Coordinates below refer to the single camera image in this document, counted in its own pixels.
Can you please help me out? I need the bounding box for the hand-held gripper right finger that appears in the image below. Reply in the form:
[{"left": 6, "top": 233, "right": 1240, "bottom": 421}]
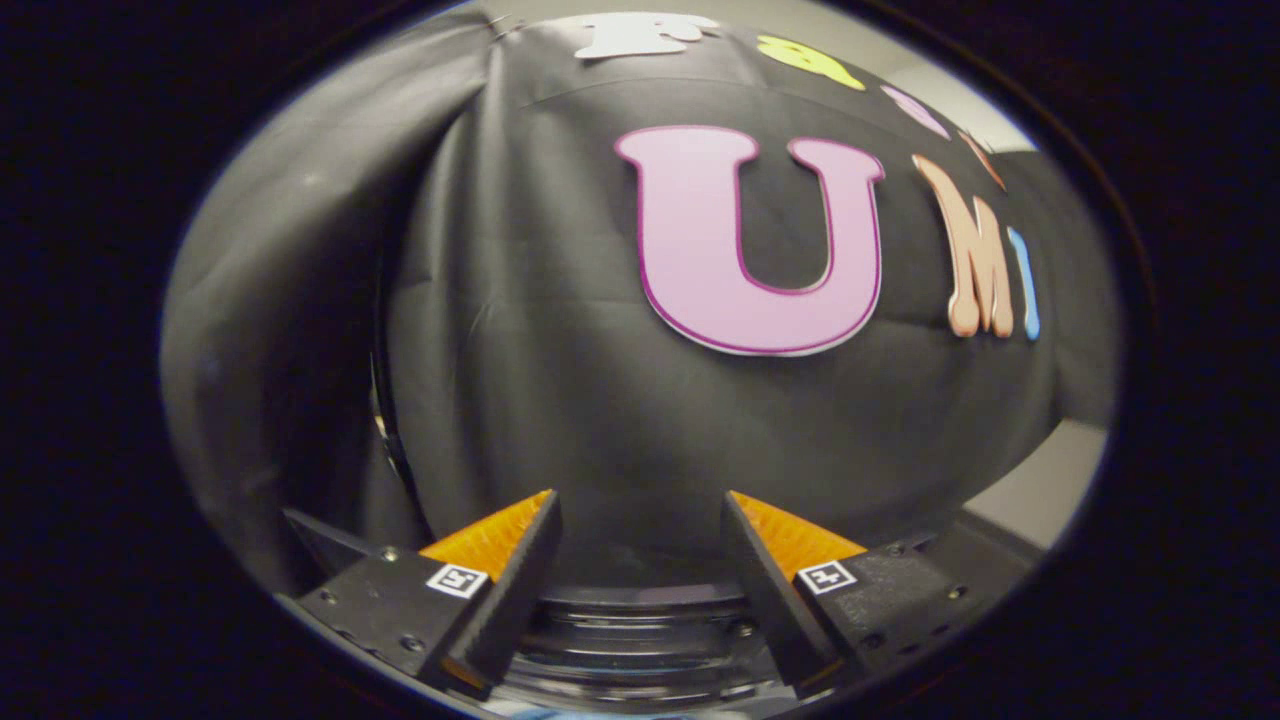
[{"left": 721, "top": 490, "right": 993, "bottom": 699}]

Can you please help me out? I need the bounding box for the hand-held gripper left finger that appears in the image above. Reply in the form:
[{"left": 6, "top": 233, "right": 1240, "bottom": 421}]
[{"left": 295, "top": 490, "right": 563, "bottom": 699}]

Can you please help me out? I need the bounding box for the black backdrop cloth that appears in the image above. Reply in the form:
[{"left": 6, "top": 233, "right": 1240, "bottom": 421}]
[{"left": 160, "top": 8, "right": 1119, "bottom": 601}]

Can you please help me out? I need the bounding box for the beige cabinet with grey top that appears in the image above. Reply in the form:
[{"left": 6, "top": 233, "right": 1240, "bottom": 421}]
[{"left": 962, "top": 418, "right": 1111, "bottom": 553}]

